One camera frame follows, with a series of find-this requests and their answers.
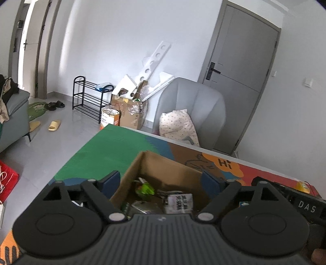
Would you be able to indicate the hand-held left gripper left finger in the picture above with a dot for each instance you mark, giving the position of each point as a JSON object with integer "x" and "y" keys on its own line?
{"x": 112, "y": 183}

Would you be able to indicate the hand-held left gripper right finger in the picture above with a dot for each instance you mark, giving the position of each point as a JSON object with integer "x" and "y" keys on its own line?
{"x": 212, "y": 182}

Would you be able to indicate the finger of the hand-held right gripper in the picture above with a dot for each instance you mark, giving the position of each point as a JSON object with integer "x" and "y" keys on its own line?
{"x": 285, "y": 189}

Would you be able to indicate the small bright green snack packet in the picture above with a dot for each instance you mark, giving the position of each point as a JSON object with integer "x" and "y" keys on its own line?
{"x": 146, "y": 189}

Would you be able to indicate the green cow-print bread packet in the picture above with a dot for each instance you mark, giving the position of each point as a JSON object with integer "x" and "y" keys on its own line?
{"x": 142, "y": 207}

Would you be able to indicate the white and grey snack packet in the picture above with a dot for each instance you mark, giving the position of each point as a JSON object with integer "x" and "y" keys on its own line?
{"x": 178, "y": 202}

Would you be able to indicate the brown cardboard box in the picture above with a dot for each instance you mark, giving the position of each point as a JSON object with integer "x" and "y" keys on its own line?
{"x": 165, "y": 170}

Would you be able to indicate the person's right hand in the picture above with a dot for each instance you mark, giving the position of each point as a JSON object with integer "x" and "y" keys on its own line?
{"x": 319, "y": 256}

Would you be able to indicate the paper bucket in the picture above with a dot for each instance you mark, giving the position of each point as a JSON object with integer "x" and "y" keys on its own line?
{"x": 109, "y": 118}

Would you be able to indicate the white dotted pillow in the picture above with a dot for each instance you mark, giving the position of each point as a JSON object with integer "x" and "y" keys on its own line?
{"x": 178, "y": 124}

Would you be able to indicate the cardboard box with clutter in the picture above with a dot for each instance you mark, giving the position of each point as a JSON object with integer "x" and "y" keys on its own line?
{"x": 132, "y": 114}

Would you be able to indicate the yellow slipper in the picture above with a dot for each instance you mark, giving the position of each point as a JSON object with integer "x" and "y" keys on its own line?
{"x": 34, "y": 126}
{"x": 54, "y": 125}

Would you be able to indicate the grey armchair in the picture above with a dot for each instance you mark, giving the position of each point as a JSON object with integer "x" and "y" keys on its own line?
{"x": 198, "y": 102}

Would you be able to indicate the black metal shoe rack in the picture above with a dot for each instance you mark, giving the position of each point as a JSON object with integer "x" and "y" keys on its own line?
{"x": 84, "y": 96}

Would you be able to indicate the blue item on shoe rack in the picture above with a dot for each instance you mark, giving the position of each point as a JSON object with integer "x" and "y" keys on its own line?
{"x": 103, "y": 87}

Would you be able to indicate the black sandals pair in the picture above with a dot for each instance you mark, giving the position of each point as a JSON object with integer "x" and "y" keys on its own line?
{"x": 54, "y": 105}

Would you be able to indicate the white foam piece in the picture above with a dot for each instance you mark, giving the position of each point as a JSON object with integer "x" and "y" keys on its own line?
{"x": 124, "y": 85}
{"x": 163, "y": 81}

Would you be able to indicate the red paper bag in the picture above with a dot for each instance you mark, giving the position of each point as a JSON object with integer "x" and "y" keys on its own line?
{"x": 7, "y": 183}

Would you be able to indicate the green floor mat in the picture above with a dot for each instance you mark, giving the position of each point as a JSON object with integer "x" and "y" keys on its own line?
{"x": 37, "y": 110}

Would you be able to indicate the grey door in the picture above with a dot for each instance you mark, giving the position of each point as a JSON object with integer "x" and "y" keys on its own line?
{"x": 242, "y": 76}

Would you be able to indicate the grey sofa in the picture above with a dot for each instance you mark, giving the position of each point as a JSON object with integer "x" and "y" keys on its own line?
{"x": 12, "y": 127}

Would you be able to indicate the white foam board with holes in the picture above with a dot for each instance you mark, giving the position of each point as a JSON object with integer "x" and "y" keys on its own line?
{"x": 152, "y": 63}

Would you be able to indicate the clothes on sofa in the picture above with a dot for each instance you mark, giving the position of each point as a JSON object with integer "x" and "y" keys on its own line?
{"x": 7, "y": 94}

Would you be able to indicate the white light switch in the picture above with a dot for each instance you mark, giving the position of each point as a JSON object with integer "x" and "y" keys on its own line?
{"x": 308, "y": 83}

